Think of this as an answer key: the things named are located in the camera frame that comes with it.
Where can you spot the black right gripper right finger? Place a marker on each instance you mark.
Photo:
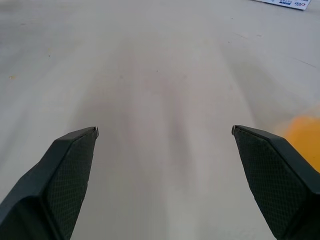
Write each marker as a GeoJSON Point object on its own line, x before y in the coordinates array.
{"type": "Point", "coordinates": [275, 180]}

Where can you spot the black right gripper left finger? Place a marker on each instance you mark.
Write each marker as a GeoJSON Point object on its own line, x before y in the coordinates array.
{"type": "Point", "coordinates": [50, 185]}

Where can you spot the yellow blurred object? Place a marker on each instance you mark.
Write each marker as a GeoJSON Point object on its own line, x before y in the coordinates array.
{"type": "Point", "coordinates": [305, 140]}

